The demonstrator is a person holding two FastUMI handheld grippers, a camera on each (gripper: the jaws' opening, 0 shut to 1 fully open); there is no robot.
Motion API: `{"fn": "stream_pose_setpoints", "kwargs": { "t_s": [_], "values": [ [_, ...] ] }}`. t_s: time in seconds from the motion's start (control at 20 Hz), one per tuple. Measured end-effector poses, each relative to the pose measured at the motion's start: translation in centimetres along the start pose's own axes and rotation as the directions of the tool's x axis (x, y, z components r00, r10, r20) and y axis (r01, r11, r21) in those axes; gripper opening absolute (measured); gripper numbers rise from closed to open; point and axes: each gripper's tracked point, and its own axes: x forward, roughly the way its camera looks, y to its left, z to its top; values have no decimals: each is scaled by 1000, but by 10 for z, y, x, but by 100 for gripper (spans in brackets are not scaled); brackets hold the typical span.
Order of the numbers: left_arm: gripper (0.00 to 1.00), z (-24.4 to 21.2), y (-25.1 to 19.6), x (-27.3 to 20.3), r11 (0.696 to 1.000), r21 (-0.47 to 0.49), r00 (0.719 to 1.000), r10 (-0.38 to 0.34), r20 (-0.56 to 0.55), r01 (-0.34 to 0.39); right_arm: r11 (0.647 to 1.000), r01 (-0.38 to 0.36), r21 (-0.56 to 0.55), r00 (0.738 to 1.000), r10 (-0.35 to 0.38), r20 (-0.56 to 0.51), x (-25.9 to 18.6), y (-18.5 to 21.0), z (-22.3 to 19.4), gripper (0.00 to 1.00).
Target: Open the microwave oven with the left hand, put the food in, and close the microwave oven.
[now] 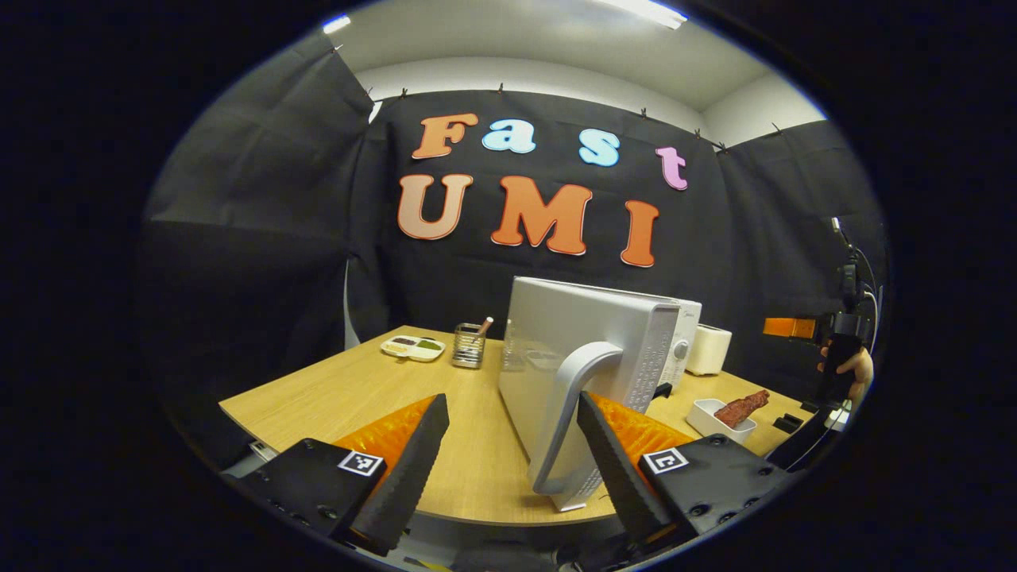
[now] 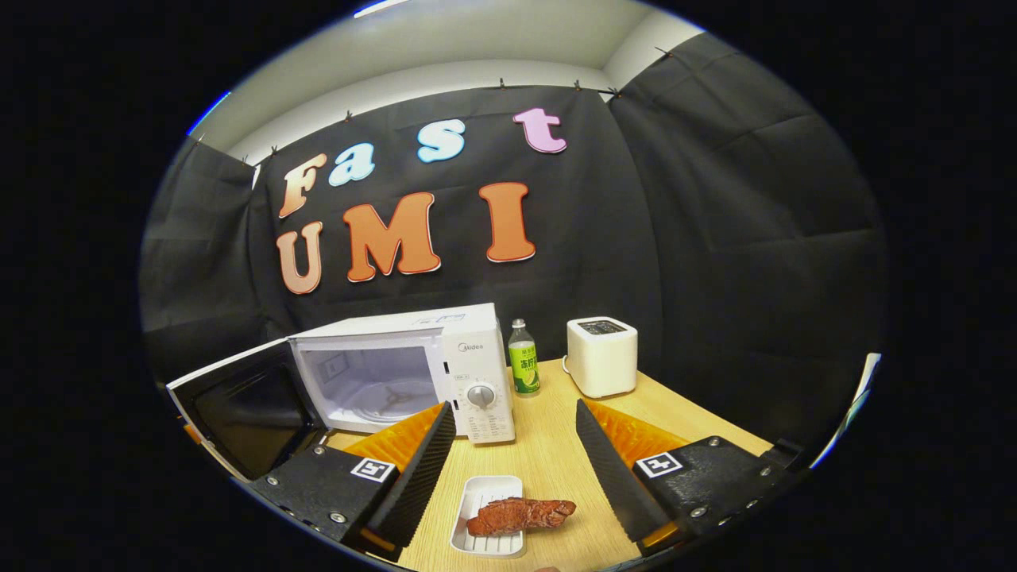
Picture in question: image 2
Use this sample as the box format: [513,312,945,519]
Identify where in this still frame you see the white microwave oven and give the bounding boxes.
[165,302,517,483]

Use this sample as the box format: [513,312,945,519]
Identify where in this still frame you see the white toaster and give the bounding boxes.
[563,318,639,399]

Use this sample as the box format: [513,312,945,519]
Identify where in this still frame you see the green drink bottle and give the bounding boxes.
[508,319,542,397]

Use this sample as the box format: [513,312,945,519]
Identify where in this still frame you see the red cooked meat piece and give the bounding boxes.
[466,497,578,537]

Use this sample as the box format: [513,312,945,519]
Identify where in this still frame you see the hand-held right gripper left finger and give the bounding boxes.
[248,401,458,563]

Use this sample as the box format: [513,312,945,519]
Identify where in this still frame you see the white ribbed tray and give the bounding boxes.
[450,475,527,559]

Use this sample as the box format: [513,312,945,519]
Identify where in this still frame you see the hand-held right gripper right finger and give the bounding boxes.
[575,399,811,551]

